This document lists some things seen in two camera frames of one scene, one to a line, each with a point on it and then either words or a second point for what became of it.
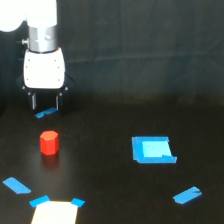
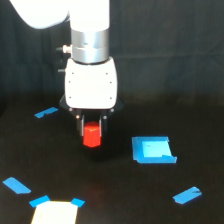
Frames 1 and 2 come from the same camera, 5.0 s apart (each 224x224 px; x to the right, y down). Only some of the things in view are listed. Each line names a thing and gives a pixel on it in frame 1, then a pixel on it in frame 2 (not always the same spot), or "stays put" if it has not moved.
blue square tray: x=152 y=149 stays put
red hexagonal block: x=49 y=142 to x=91 y=134
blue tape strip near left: x=15 y=186 stays put
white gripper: x=45 y=71 to x=91 y=87
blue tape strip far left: x=49 y=111 stays put
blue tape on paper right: x=78 y=202 stays put
